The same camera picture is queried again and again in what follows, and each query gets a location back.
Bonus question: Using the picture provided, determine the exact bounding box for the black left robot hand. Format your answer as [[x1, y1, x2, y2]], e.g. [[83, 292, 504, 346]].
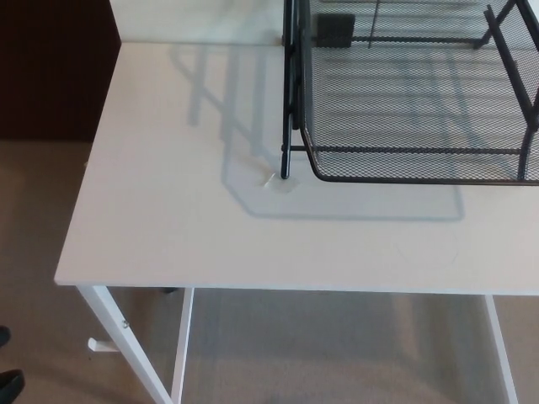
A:
[[0, 325, 26, 403]]

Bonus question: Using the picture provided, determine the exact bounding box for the black mesh sliding file tray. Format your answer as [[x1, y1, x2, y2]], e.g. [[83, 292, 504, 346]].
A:
[[299, 0, 539, 186]]

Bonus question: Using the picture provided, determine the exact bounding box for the white leg hook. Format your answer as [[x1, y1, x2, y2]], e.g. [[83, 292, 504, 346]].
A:
[[87, 337, 115, 354]]

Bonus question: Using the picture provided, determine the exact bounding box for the dark brown wooden cabinet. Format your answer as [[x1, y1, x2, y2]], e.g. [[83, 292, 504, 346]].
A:
[[0, 0, 124, 142]]

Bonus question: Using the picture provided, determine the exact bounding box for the clear tape piece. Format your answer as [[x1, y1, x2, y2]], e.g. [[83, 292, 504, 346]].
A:
[[260, 171, 302, 195]]

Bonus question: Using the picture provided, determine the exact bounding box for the black rectangular plate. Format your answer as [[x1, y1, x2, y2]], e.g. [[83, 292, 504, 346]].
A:
[[316, 13, 356, 48]]

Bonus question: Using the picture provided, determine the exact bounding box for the white metal table leg frame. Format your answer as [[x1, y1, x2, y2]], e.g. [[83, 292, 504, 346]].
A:
[[76, 284, 196, 404], [483, 295, 520, 404]]

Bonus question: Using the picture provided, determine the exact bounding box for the black metal file rack frame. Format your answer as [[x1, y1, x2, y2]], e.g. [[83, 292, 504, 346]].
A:
[[279, 0, 539, 181]]

